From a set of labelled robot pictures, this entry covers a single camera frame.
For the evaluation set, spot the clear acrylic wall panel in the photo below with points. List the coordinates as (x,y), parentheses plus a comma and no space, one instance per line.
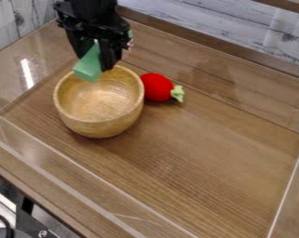
(96,209)

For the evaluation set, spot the black table leg frame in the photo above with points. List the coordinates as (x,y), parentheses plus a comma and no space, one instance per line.
(28,227)

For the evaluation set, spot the red plush strawberry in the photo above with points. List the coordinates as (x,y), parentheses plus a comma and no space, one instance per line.
(161,89)

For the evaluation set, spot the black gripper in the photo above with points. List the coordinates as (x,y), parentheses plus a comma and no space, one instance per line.
(92,19)

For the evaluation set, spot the wooden brown bowl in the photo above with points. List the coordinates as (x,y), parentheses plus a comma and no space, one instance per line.
(99,110)

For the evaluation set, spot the green foam block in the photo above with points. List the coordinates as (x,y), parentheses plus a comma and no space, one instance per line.
(88,67)

